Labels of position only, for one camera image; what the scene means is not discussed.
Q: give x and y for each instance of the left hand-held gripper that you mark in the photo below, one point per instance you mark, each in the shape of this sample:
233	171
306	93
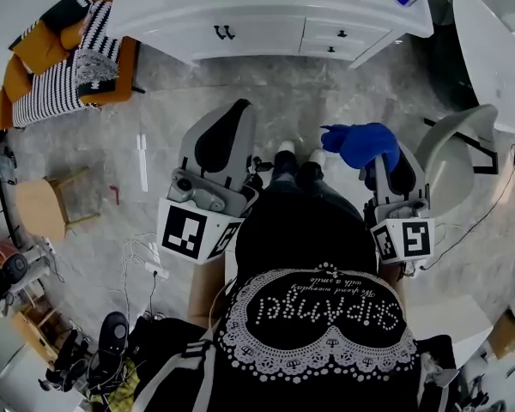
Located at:
184	230

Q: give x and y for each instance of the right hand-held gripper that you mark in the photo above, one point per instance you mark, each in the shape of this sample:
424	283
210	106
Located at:
405	238

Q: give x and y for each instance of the blue cloth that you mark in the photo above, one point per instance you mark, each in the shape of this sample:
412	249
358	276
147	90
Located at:
360	144

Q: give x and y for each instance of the large white drawer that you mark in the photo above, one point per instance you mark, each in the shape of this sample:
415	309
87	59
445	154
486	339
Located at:
356	28

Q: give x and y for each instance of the person's left forearm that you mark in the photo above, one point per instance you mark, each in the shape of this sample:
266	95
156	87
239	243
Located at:
204	298

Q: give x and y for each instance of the person's right forearm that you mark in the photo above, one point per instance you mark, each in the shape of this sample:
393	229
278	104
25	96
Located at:
390	281

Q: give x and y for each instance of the grey chair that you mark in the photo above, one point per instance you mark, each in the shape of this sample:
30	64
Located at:
450	165

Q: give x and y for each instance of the person's left leg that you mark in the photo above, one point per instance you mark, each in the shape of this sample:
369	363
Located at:
285	165

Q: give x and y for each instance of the person's leg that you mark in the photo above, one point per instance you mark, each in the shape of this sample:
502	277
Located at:
311	172
285	165

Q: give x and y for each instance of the white shoe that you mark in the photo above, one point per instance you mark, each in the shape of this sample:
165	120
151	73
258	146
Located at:
317	156
286	146

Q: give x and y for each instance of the person's right leg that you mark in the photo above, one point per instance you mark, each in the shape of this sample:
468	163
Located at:
311	172

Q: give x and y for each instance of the white cabinet door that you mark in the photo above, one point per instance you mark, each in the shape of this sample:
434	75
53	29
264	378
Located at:
189	43
262	37

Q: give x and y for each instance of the person's black lace-print shirt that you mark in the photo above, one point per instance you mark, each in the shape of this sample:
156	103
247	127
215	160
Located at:
309	251

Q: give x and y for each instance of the white power strip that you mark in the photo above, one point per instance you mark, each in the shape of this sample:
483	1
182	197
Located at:
156	269

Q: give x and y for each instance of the white rounded fixture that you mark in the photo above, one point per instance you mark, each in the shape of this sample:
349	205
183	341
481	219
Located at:
450	316

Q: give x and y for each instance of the black white patterned pillow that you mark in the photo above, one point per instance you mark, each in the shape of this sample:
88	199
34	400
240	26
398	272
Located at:
94	71

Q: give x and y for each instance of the black white striped blanket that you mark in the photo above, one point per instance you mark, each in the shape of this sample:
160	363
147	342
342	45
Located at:
47	88

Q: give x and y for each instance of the orange cushion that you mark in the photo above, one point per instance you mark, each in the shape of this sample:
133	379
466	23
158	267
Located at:
45	41
73	37

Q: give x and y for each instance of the wooden stool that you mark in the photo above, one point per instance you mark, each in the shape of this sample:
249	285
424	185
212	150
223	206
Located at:
40	208

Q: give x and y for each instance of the black white striped cushion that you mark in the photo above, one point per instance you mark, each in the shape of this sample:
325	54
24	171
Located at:
68	9

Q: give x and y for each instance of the orange sofa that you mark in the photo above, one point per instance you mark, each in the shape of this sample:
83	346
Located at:
15	84

